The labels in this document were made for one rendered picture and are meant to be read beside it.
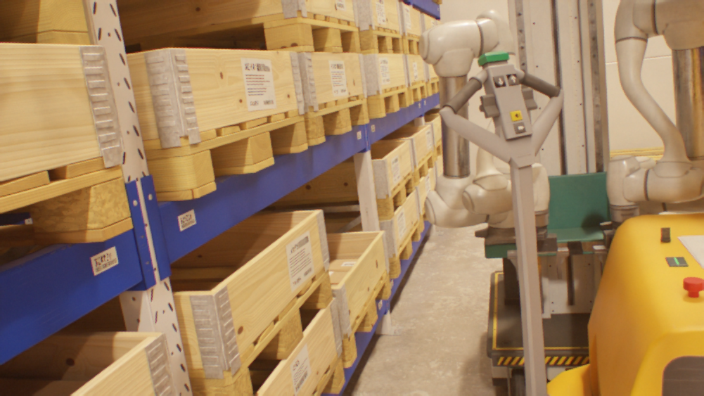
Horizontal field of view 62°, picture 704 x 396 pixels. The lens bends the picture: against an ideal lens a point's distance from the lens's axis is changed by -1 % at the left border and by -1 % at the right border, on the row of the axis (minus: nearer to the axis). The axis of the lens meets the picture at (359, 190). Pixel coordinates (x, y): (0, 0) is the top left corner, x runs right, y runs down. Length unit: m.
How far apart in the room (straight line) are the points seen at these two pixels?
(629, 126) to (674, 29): 5.11
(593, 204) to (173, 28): 1.75
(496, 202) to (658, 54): 5.43
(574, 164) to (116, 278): 1.82
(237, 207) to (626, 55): 1.33
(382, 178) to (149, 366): 2.17
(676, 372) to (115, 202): 1.08
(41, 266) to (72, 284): 0.08
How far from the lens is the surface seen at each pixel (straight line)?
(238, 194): 1.69
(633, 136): 7.23
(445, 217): 2.19
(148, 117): 1.41
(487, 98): 1.58
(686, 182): 1.98
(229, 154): 1.69
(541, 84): 1.73
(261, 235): 2.21
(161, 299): 1.38
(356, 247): 3.08
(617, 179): 2.01
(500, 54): 1.66
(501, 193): 1.93
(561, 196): 2.43
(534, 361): 1.80
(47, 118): 1.04
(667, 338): 1.24
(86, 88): 1.12
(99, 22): 1.31
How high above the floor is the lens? 1.40
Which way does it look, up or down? 11 degrees down
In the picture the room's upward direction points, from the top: 7 degrees counter-clockwise
